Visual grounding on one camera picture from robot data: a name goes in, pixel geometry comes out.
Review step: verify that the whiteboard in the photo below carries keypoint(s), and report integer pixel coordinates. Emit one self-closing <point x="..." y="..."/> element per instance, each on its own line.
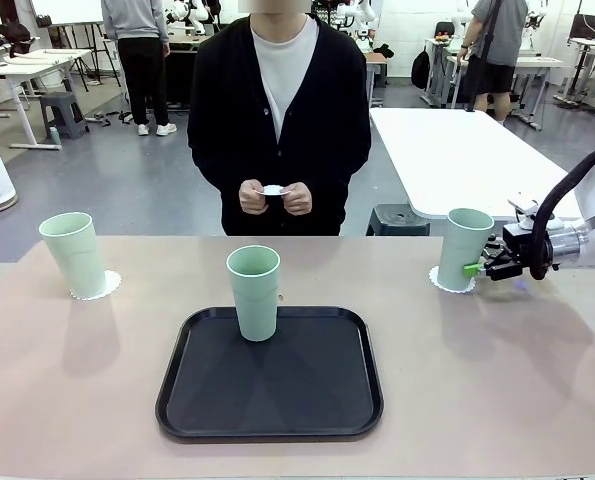
<point x="67" y="10"/>

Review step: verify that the person in grey hoodie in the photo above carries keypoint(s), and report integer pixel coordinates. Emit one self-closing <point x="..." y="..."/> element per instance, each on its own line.
<point x="142" y="75"/>

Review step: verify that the person's right hand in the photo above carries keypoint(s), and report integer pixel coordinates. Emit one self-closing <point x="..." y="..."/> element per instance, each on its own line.
<point x="252" y="200"/>

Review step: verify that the person's left forearm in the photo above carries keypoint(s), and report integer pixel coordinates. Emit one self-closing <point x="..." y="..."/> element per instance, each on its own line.
<point x="337" y="175"/>

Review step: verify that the green water bottle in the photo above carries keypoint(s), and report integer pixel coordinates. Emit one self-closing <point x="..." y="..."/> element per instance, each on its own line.
<point x="54" y="136"/>

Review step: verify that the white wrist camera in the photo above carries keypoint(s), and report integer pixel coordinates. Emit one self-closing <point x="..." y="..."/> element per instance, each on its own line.
<point x="527" y="215"/>

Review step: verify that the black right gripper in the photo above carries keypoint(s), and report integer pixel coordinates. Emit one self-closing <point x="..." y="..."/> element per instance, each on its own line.
<point x="519" y="252"/>

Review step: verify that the person in black cardigan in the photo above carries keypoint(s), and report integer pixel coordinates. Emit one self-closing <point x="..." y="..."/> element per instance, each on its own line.
<point x="227" y="100"/>

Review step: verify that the person's left hand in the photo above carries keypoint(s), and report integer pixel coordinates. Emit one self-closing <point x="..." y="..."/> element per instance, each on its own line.
<point x="299" y="202"/>

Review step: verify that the person in grey t-shirt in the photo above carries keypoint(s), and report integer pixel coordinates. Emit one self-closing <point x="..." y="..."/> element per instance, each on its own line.
<point x="502" y="45"/>

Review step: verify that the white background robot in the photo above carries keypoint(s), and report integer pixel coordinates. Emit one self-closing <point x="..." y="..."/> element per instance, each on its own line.
<point x="362" y="15"/>

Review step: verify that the black plastic stool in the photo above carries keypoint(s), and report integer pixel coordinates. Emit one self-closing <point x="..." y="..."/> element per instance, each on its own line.
<point x="397" y="220"/>

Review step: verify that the white height-adjustable desk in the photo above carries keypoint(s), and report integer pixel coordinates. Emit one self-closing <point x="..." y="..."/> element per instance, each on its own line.
<point x="17" y="70"/>
<point x="62" y="52"/>

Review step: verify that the white monitor desk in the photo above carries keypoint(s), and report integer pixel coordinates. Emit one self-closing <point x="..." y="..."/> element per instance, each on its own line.
<point x="584" y="45"/>

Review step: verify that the white desk with grey legs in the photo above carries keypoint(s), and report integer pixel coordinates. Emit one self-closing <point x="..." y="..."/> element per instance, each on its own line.
<point x="532" y="62"/>

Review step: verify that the black plastic tray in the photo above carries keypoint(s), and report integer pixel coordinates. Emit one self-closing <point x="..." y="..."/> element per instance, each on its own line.
<point x="272" y="390"/>

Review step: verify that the black computer monitor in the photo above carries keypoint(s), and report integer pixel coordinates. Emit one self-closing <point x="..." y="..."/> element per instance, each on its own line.
<point x="587" y="25"/>

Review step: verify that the grey plastic stool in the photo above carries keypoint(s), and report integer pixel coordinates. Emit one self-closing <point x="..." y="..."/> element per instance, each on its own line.
<point x="62" y="100"/>

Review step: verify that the pale green plastic cup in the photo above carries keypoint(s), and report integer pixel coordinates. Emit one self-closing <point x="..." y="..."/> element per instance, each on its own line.
<point x="74" y="255"/>
<point x="457" y="250"/>
<point x="254" y="300"/>

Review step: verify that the brown top desk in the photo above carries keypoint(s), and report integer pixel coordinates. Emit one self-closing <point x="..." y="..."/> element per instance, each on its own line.
<point x="376" y="57"/>

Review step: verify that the black backpack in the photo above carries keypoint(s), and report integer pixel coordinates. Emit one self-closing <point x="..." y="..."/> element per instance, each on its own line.
<point x="421" y="70"/>

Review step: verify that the black bag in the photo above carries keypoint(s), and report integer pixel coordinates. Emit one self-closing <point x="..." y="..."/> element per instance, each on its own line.
<point x="7" y="32"/>

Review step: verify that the person's right forearm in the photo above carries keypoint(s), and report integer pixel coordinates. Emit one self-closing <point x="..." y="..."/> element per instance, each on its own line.
<point x="217" y="172"/>

